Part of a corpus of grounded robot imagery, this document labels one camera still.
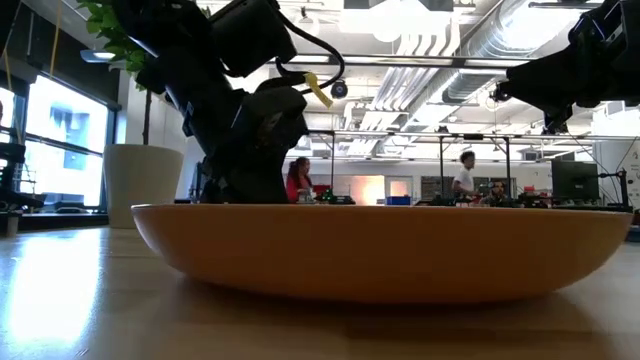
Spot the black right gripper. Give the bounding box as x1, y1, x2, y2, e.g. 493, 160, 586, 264
505, 47, 640, 124

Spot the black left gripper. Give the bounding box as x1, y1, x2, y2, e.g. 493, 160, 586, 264
187, 85, 310, 204

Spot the small black ceiling spotlight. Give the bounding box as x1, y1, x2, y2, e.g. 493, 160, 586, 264
543, 118, 571, 135

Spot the seated person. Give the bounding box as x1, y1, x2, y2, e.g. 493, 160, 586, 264
285, 156, 315, 204
480, 179, 509, 207

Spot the black computer monitor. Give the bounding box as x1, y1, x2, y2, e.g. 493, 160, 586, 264
551, 159, 600, 202

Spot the small red green device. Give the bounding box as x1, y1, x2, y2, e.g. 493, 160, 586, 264
313, 184, 357, 206

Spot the white ribbed plant pot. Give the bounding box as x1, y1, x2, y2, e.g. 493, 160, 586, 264
103, 143, 185, 230

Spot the standing person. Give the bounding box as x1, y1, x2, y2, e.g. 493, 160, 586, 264
452, 150, 480, 199

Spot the green leafy potted tree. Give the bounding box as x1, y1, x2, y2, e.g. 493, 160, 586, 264
77, 0, 152, 146

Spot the long ceiling light bar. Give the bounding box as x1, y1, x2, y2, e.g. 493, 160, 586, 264
269, 52, 537, 69

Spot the round pendant lamp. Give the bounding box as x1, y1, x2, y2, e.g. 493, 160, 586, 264
79, 48, 117, 64

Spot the bright large window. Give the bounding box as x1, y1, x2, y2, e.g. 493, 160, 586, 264
24, 74, 110, 209

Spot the black side equipment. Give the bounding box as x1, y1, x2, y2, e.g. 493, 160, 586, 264
0, 142, 46, 212

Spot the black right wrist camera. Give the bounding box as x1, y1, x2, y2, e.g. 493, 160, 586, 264
569, 0, 640, 56

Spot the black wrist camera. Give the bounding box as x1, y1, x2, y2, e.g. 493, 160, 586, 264
569, 0, 640, 56
209, 0, 299, 79

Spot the yellow cable tag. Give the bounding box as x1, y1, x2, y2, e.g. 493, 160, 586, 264
303, 72, 334, 110

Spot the silver ventilation duct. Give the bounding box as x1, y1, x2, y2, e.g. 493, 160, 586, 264
442, 0, 584, 105

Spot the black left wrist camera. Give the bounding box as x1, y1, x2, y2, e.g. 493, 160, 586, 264
209, 0, 299, 79

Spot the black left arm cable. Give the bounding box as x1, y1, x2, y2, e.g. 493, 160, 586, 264
272, 8, 347, 96

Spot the black overhead workstation frame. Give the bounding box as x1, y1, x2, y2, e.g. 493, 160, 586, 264
307, 129, 640, 201

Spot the yellow hanging cord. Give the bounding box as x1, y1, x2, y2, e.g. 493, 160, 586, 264
48, 0, 63, 79

